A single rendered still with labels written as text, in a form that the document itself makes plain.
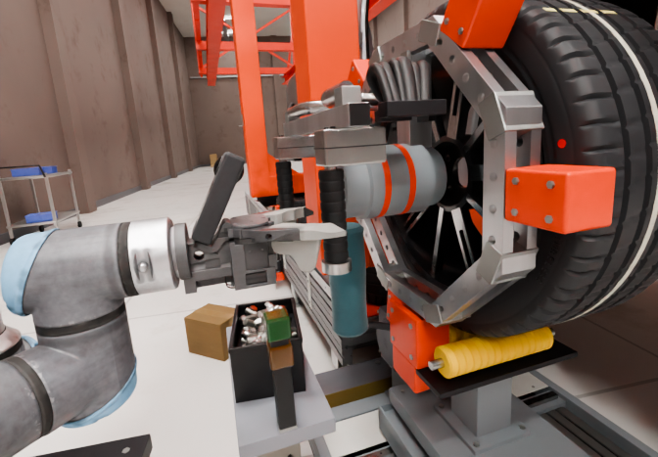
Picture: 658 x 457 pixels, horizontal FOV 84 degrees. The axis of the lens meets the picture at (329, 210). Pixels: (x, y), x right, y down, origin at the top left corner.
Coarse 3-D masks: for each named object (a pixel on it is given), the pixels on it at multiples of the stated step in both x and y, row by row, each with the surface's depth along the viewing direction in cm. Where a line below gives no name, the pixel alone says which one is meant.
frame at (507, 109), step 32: (416, 32) 63; (448, 64) 56; (480, 64) 51; (480, 96) 51; (512, 96) 48; (512, 128) 47; (512, 160) 48; (384, 224) 95; (512, 224) 49; (384, 256) 89; (512, 256) 50; (416, 288) 76; (448, 288) 62; (480, 288) 55; (448, 320) 66
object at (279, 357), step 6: (270, 348) 59; (276, 348) 59; (282, 348) 59; (288, 348) 60; (270, 354) 59; (276, 354) 59; (282, 354) 60; (288, 354) 60; (270, 360) 59; (276, 360) 59; (282, 360) 60; (288, 360) 60; (270, 366) 59; (276, 366) 60; (282, 366) 60; (288, 366) 60
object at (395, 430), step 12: (384, 408) 107; (384, 420) 103; (396, 420) 103; (384, 432) 104; (396, 432) 97; (408, 432) 99; (396, 444) 97; (408, 444) 95; (420, 444) 95; (408, 456) 91; (420, 456) 91
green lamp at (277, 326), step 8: (264, 312) 61; (272, 312) 61; (280, 312) 61; (264, 320) 59; (272, 320) 58; (280, 320) 59; (288, 320) 59; (264, 328) 60; (272, 328) 58; (280, 328) 59; (288, 328) 59; (272, 336) 58; (280, 336) 59; (288, 336) 59
